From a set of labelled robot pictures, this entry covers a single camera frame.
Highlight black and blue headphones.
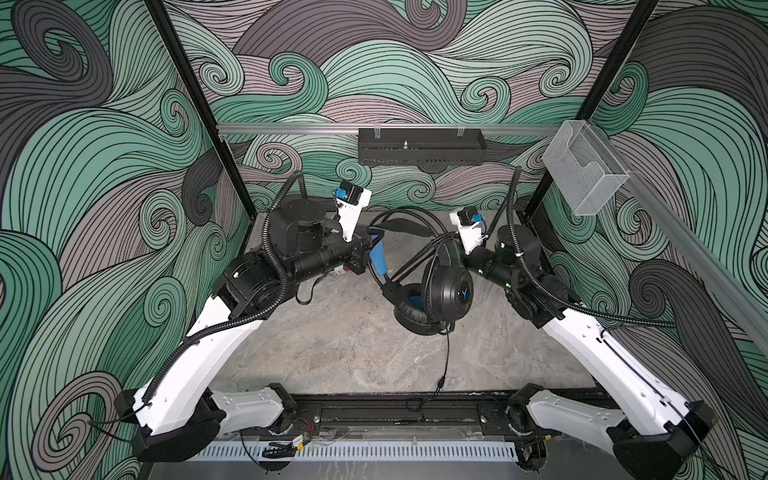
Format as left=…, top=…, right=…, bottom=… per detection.
left=368, top=207, right=474, bottom=336

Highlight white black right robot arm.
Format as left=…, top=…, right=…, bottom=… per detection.
left=450, top=207, right=717, bottom=479

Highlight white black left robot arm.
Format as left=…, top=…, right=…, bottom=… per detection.
left=115, top=172, right=374, bottom=463

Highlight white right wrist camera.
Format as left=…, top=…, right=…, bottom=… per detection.
left=449, top=206, right=487, bottom=255

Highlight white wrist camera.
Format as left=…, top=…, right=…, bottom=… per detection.
left=334, top=181, right=372, bottom=243
left=449, top=206, right=487, bottom=255

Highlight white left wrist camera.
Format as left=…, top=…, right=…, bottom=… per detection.
left=334, top=181, right=372, bottom=243

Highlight black perforated wall tray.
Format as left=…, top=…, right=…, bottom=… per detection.
left=357, top=127, right=488, bottom=174

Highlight grey mesh wall holder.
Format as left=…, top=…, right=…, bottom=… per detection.
left=542, top=120, right=629, bottom=217

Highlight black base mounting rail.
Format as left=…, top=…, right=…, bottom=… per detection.
left=209, top=391, right=619, bottom=442

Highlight white slotted cable duct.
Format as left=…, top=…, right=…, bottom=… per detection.
left=192, top=440, right=518, bottom=463

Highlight black vertical frame post right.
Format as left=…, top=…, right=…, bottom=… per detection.
left=522, top=0, right=659, bottom=224

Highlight black vertical frame post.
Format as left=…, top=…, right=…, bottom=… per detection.
left=144, top=0, right=258, bottom=221
left=522, top=0, right=659, bottom=224

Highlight black vertical frame post left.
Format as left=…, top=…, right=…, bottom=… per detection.
left=144, top=0, right=258, bottom=221

